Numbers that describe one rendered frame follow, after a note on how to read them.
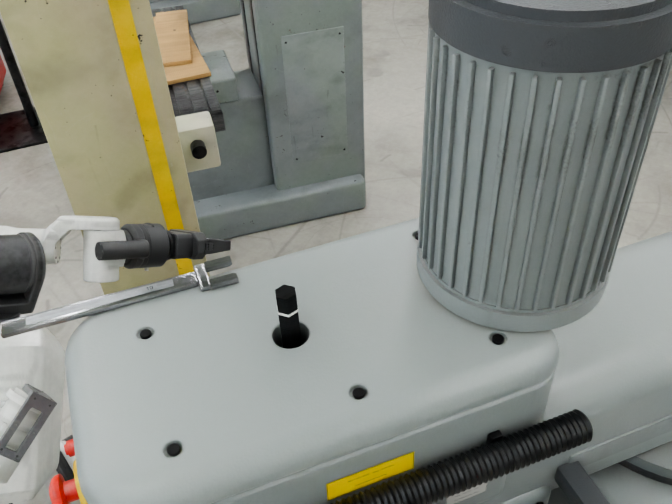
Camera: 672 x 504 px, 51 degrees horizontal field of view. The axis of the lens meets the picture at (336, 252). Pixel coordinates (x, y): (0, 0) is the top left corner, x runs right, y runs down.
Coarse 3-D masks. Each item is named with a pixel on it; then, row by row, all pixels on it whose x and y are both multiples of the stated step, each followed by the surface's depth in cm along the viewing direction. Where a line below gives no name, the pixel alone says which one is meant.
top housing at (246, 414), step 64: (320, 256) 78; (384, 256) 77; (128, 320) 72; (192, 320) 71; (256, 320) 71; (320, 320) 71; (384, 320) 70; (448, 320) 70; (128, 384) 66; (192, 384) 65; (256, 384) 65; (320, 384) 65; (384, 384) 64; (448, 384) 64; (512, 384) 66; (128, 448) 60; (192, 448) 60; (256, 448) 60; (320, 448) 61; (384, 448) 64; (448, 448) 69
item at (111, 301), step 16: (192, 272) 76; (144, 288) 74; (160, 288) 74; (176, 288) 74; (208, 288) 74; (80, 304) 73; (96, 304) 73; (112, 304) 73; (128, 304) 73; (16, 320) 71; (32, 320) 71; (48, 320) 71; (64, 320) 72
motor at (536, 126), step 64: (448, 0) 52; (512, 0) 49; (576, 0) 49; (640, 0) 48; (448, 64) 56; (512, 64) 51; (576, 64) 49; (640, 64) 51; (448, 128) 58; (512, 128) 54; (576, 128) 53; (640, 128) 56; (448, 192) 63; (512, 192) 58; (576, 192) 57; (448, 256) 67; (512, 256) 62; (576, 256) 63; (512, 320) 67; (576, 320) 69
